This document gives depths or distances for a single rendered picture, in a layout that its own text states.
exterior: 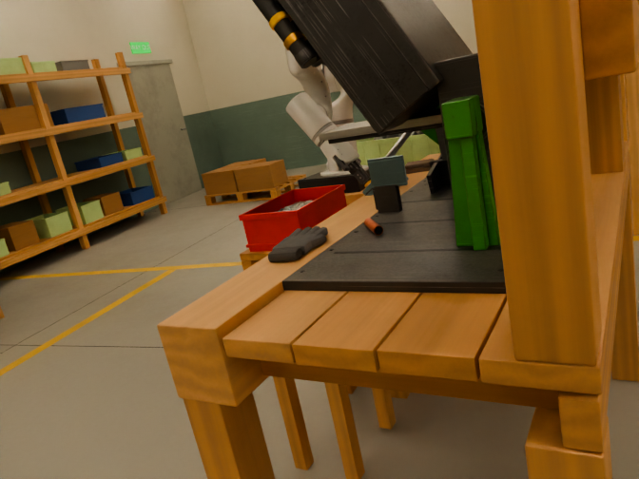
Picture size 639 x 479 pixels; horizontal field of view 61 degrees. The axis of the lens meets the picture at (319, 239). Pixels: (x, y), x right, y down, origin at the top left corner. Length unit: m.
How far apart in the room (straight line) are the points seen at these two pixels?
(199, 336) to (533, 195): 0.58
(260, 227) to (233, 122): 8.42
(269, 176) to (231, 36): 3.53
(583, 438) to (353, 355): 0.30
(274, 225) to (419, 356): 0.95
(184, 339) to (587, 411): 0.62
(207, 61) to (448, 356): 9.63
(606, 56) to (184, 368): 0.78
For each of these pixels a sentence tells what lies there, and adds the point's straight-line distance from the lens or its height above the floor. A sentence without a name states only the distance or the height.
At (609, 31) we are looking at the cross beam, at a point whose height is 1.23.
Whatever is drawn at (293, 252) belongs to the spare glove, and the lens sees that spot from 1.15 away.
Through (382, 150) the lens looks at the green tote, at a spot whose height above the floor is 0.91.
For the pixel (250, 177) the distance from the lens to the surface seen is 7.20.
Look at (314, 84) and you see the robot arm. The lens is 1.77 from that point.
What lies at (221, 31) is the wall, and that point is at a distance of 10.02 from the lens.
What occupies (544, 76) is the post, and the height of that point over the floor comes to 1.20.
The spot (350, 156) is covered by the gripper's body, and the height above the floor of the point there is 1.02.
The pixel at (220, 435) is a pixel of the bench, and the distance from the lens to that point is 1.06.
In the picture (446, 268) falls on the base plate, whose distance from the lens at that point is 0.96.
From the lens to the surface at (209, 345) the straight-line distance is 0.94.
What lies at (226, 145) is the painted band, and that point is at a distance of 10.19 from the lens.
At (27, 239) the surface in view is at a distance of 6.57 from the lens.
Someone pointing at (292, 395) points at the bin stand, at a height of 0.29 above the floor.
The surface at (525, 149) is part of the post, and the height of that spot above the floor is 1.13.
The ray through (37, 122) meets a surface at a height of 1.50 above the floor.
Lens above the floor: 1.24
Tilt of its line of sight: 15 degrees down
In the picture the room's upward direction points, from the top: 12 degrees counter-clockwise
